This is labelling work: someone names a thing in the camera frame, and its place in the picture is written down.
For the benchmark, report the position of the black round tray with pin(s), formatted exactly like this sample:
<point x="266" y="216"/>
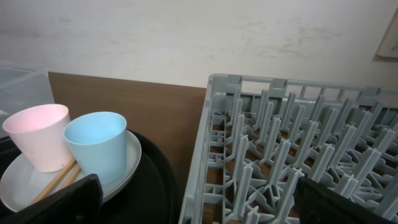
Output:
<point x="149" y="197"/>

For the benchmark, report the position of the blue cup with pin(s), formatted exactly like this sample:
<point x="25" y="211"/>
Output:
<point x="98" y="142"/>

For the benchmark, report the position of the grey dishwasher rack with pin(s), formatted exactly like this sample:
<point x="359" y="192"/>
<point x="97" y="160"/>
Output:
<point x="257" y="136"/>

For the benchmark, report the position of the pink cup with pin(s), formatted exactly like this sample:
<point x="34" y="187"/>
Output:
<point x="39" y="133"/>

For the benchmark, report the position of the wooden chopstick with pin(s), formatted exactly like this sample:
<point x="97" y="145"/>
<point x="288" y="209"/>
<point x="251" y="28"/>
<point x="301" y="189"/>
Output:
<point x="70" y="179"/>
<point x="54" y="181"/>

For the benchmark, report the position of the clear plastic waste bin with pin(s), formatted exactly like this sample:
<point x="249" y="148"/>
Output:
<point x="23" y="85"/>

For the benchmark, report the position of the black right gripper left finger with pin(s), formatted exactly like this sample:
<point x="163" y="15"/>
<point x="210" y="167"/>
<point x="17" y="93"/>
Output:
<point x="79" y="202"/>

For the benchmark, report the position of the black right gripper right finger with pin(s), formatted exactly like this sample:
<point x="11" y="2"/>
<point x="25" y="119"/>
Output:
<point x="316" y="204"/>

